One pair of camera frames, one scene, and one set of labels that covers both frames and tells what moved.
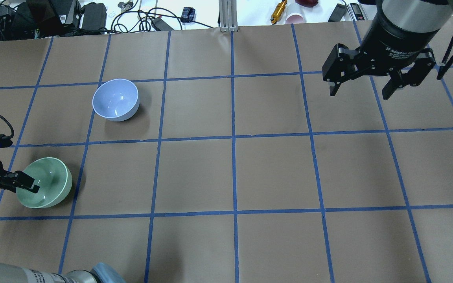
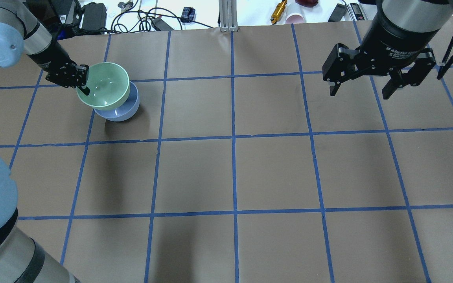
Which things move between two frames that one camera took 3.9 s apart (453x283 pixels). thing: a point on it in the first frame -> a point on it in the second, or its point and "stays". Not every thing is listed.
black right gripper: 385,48 stays
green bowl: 54,177 -> 109,85
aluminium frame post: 228,15 stays
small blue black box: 188,14 stays
